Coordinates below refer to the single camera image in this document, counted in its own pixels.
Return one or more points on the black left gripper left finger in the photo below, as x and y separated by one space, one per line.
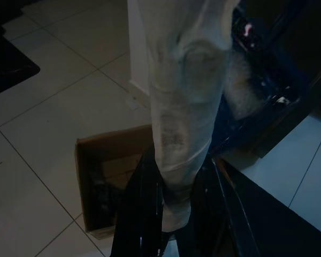
139 214

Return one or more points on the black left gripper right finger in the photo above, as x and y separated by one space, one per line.
208 219

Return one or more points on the black floor mat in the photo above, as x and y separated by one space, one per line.
10 69
283 227

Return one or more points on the open cardboard box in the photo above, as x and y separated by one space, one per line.
109 139

